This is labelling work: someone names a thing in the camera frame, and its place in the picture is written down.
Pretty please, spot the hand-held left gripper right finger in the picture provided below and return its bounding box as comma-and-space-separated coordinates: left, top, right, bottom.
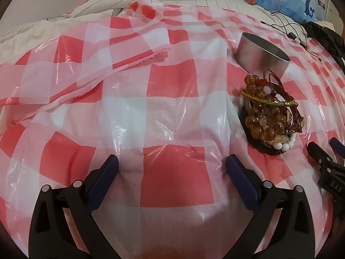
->
226, 154, 314, 259

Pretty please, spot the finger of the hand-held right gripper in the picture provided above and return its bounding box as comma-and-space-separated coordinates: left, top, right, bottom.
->
307, 142, 332, 174
329, 137, 345, 160

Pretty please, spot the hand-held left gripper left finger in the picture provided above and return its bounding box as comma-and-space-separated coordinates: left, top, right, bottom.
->
28, 154, 122, 259

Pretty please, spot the amber bead bracelet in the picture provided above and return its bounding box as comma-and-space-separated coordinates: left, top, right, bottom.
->
246, 104, 292, 144
244, 74, 270, 98

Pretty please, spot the gold chain bracelet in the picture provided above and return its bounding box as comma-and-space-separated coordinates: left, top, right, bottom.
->
241, 89, 298, 107

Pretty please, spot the round metal tin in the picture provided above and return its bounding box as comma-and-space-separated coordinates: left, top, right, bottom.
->
234, 32, 291, 81

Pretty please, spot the red checked plastic tablecloth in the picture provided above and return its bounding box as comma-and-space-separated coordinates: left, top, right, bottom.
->
0, 0, 345, 259

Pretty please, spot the black jacket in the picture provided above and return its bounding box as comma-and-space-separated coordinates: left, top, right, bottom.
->
302, 21, 345, 72

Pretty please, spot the white striped blanket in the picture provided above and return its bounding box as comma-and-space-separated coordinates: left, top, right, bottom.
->
0, 0, 168, 45

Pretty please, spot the white bead bracelet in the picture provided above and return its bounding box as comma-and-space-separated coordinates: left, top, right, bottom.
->
272, 133, 297, 152

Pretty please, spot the black cable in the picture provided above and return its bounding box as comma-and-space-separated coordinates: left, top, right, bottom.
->
261, 11, 322, 61

